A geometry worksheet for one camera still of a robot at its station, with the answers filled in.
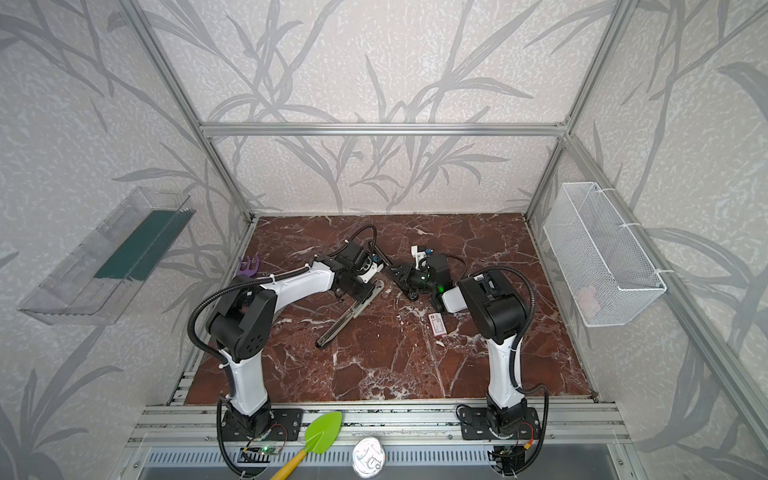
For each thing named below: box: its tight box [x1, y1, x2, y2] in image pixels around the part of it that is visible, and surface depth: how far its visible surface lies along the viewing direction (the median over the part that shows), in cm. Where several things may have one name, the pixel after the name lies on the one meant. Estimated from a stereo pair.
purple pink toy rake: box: [236, 256, 260, 277], surface depth 107 cm
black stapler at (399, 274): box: [388, 261, 419, 301], surface depth 90 cm
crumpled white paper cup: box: [352, 437, 385, 479], surface depth 67 cm
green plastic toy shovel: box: [270, 411, 343, 480], surface depth 74 cm
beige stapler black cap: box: [316, 280, 385, 348], surface depth 92 cm
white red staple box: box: [428, 312, 448, 337], surface depth 92 cm
